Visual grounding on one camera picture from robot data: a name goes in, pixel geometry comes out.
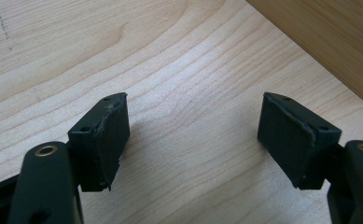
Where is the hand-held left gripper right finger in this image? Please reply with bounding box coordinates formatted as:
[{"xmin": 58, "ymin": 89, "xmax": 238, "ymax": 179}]
[{"xmin": 257, "ymin": 91, "xmax": 342, "ymax": 190}]

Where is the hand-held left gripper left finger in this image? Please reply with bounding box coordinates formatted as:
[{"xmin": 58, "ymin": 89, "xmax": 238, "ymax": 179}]
[{"xmin": 67, "ymin": 91, "xmax": 131, "ymax": 192}]

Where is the wooden tea box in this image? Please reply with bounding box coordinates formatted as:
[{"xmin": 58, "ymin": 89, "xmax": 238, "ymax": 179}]
[{"xmin": 245, "ymin": 0, "xmax": 363, "ymax": 105}]

